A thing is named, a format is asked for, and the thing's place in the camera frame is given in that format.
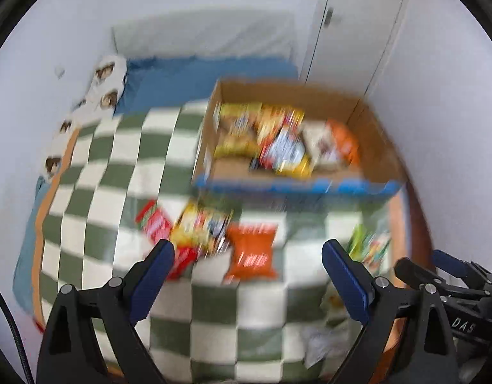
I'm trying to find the wall socket left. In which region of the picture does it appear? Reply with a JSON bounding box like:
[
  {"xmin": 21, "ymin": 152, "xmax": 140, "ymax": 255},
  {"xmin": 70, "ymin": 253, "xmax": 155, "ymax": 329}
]
[{"xmin": 54, "ymin": 67, "xmax": 65, "ymax": 79}]

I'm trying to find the green white checkered mat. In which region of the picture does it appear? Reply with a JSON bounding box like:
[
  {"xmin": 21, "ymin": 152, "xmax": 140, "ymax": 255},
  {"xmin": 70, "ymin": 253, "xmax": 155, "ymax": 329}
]
[{"xmin": 31, "ymin": 102, "xmax": 407, "ymax": 383}]

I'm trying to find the white padded headboard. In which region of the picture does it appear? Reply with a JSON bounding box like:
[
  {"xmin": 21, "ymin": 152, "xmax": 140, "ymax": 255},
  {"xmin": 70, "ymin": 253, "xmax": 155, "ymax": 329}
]
[{"xmin": 112, "ymin": 8, "xmax": 296, "ymax": 61}]

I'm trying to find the small red snack packet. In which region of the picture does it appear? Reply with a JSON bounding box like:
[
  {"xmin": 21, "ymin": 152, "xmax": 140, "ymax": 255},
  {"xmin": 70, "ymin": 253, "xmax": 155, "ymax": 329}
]
[{"xmin": 167, "ymin": 246, "xmax": 200, "ymax": 281}]

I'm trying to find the bear print pillow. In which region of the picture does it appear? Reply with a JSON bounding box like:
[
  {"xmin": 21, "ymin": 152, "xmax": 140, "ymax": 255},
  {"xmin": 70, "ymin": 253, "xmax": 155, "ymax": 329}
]
[{"xmin": 40, "ymin": 55, "xmax": 127, "ymax": 181}]

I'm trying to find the white door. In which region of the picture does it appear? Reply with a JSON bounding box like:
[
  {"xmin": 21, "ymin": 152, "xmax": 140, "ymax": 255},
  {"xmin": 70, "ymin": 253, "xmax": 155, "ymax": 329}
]
[{"xmin": 301, "ymin": 0, "xmax": 403, "ymax": 96}]

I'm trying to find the dark door handle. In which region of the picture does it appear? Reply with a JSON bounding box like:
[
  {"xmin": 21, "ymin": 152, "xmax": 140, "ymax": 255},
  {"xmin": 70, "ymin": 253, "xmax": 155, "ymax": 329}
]
[{"xmin": 322, "ymin": 8, "xmax": 335, "ymax": 28}]

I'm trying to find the blue bed sheet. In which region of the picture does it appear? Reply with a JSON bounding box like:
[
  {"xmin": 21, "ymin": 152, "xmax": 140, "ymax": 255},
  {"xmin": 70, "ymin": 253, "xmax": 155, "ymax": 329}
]
[{"xmin": 12, "ymin": 56, "xmax": 299, "ymax": 315}]

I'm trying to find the red tall snack packet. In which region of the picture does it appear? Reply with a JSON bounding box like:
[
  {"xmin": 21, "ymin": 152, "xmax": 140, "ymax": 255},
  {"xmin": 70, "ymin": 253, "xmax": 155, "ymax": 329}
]
[{"xmin": 136, "ymin": 200, "xmax": 173, "ymax": 245}]

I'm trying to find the yellow Korean noodle packet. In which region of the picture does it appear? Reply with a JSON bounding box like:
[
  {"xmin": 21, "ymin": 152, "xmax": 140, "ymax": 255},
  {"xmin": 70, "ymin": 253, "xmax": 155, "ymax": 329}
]
[{"xmin": 249, "ymin": 104, "xmax": 313, "ymax": 180}]

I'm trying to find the white clear snack packet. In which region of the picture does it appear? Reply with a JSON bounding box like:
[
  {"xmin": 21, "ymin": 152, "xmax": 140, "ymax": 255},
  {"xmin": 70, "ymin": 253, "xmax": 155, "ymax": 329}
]
[{"xmin": 300, "ymin": 321, "xmax": 350, "ymax": 369}]

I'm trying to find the green fruit candy bag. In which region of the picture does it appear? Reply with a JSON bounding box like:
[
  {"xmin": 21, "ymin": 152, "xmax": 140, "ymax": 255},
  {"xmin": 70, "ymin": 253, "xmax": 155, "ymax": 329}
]
[{"xmin": 347, "ymin": 225, "xmax": 392, "ymax": 276}]

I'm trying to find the yellow panda snack packet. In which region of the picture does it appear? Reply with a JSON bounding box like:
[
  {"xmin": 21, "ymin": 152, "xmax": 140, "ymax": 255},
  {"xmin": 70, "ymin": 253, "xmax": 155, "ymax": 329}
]
[{"xmin": 169, "ymin": 200, "xmax": 234, "ymax": 257}]

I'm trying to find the orange snack packet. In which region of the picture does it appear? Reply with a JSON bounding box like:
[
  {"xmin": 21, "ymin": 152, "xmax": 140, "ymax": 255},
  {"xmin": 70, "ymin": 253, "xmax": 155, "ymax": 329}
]
[
  {"xmin": 327, "ymin": 120, "xmax": 360, "ymax": 166},
  {"xmin": 223, "ymin": 224, "xmax": 278, "ymax": 283}
]

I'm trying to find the yellow peanut snack packet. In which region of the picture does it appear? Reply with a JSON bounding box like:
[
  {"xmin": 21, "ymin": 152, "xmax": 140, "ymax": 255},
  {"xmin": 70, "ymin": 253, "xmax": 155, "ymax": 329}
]
[{"xmin": 214, "ymin": 102, "xmax": 262, "ymax": 159}]

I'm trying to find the open cardboard milk box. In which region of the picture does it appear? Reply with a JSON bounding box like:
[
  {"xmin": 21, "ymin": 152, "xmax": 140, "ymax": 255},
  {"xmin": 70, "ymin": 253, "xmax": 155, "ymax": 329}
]
[{"xmin": 192, "ymin": 79, "xmax": 406, "ymax": 198}]

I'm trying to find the white chocolate wafer packet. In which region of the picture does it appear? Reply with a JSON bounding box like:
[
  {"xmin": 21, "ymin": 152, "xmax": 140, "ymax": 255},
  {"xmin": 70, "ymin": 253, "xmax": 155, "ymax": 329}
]
[{"xmin": 302, "ymin": 121, "xmax": 342, "ymax": 171}]

